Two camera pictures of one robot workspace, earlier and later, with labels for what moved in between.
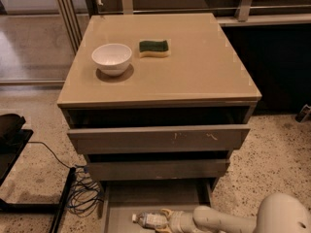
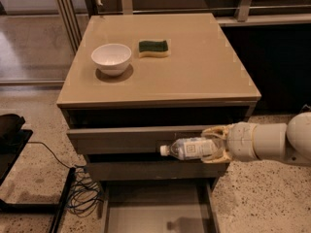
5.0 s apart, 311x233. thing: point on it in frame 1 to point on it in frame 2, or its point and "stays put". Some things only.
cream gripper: (183, 219) to (241, 142)
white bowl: (112, 58) stays put
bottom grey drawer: (121, 199) stays put
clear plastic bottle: (151, 219) to (193, 149)
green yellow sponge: (154, 49) stays put
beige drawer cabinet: (157, 102) stays put
